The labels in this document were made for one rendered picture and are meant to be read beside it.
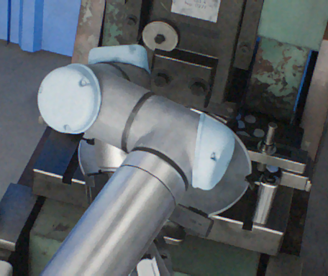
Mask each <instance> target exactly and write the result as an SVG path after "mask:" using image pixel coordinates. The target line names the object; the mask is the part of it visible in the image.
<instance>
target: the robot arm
mask: <svg viewBox="0 0 328 276"><path fill-rule="evenodd" d="M150 76H151V72H150V69H149V67H148V60H147V51H146V49H145V48H144V47H143V46H141V45H123V46H112V47H95V48H93V49H91V50H90V52H89V54H88V64H81V63H73V64H69V65H67V66H65V67H60V68H56V70H54V71H53V72H51V73H50V74H49V75H47V77H46V78H45V79H44V81H43V82H42V84H41V86H40V90H39V96H38V98H37V102H38V107H39V110H40V114H41V116H42V117H43V118H44V120H45V121H46V122H47V123H48V124H49V125H50V126H51V127H52V128H53V129H56V130H58V131H60V132H69V133H73V134H77V133H80V132H85V133H87V134H90V135H91V136H93V137H94V144H95V153H96V165H97V166H98V167H100V168H101V169H99V172H95V173H88V174H85V183H86V200H87V209H88V210H87V211H86V212H85V213H84V215H83V216H82V217H81V218H80V219H79V220H78V222H77V224H76V225H75V226H74V227H73V230H72V231H71V232H70V233H69V235H68V236H67V237H66V239H65V240H64V242H63V243H62V244H61V245H60V247H59V248H58V250H57V251H56V253H54V255H53V256H52V258H51V259H50V261H49V262H48V263H47V264H46V265H45V267H44V268H43V270H42V272H41V273H40V275H39V276H174V275H173V266H172V262H171V258H170V251H168V247H167V244H166V242H165V239H164V236H163V228H162V227H163V224H164V223H165V221H166V220H170V221H172V222H174V223H176V224H178V225H179V226H180V228H179V229H181V230H183V231H185V232H186V233H187V234H188V235H194V236H197V237H199V236H200V235H201V236H204V237H206V238H207V237H208V235H209V233H210V231H211V229H212V227H213V224H214V220H213V219H211V218H209V217H208V216H209V215H208V214H207V213H204V212H203V211H202V210H201V209H200V208H193V207H191V206H189V207H188V208H187V207H185V206H183V205H181V204H179V202H180V200H181V199H182V197H183V195H184V193H185V192H186V191H187V189H188V187H189V186H190V185H191V184H192V186H193V187H195V188H197V187H200V188H202V189H204V190H209V189H211V188H213V187H214V186H215V184H217V183H218V182H219V181H220V179H221V178H222V176H223V174H224V173H225V172H226V170H227V167H228V165H229V163H230V160H231V159H232V155H233V152H234V145H235V137H234V133H233V131H232V130H231V129H230V128H229V127H227V126H224V125H222V124H220V123H218V122H216V121H214V120H212V119H210V118H208V117H206V114H204V113H203V112H202V113H199V112H196V111H194V110H192V109H189V108H187V107H185V106H182V105H180V104H179V103H176V102H174V101H171V100H168V99H166V98H164V97H162V96H159V95H158V94H156V93H153V92H152V91H150Z"/></svg>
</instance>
